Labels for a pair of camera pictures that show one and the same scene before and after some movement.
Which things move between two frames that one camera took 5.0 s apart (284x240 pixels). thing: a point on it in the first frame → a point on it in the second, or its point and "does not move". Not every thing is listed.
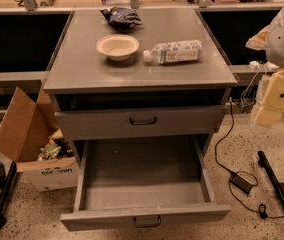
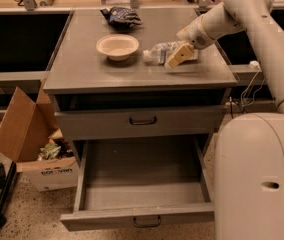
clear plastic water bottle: [174, 52] does not move
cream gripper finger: [282, 89] → [195, 33]
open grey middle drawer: [144, 181] does not move
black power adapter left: [0, 172] does not move
